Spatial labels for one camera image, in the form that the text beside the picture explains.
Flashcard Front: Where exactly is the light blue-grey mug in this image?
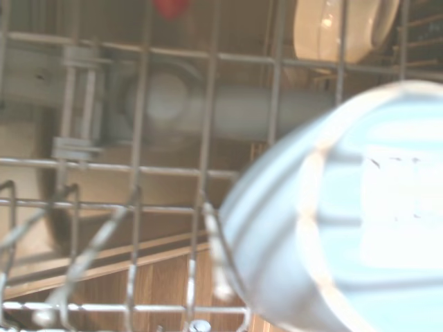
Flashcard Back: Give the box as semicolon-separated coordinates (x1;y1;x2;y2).
217;80;443;332

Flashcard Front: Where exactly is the red mug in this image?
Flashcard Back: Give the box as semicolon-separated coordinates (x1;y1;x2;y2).
153;0;191;19

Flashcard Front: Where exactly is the white ceramic bowl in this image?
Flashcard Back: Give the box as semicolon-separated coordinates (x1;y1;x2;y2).
292;0;401;64

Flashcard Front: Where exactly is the metal wire dishwasher rack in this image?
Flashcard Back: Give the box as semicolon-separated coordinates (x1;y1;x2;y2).
0;0;443;332

